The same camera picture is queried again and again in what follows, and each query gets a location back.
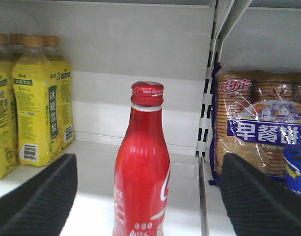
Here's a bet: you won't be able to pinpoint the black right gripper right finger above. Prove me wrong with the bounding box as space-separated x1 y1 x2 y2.
220 153 301 236

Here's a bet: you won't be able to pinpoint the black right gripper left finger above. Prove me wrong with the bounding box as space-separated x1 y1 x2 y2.
0 153 78 236

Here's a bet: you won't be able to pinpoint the red aluminium coke bottle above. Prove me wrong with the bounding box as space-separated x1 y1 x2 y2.
112 81 170 236

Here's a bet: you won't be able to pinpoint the yellow pear drink bottle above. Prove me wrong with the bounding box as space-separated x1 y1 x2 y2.
12 35 60 167
0 33 18 179
43 36 74 149

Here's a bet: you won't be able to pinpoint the blue round snack tin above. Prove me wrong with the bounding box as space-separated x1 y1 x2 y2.
284 145 301 197

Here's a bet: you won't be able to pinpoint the breakfast biscuit packet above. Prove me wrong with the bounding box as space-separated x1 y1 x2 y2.
210 63 301 185

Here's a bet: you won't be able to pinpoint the white store shelving unit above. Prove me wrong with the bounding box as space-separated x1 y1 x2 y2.
0 0 301 236

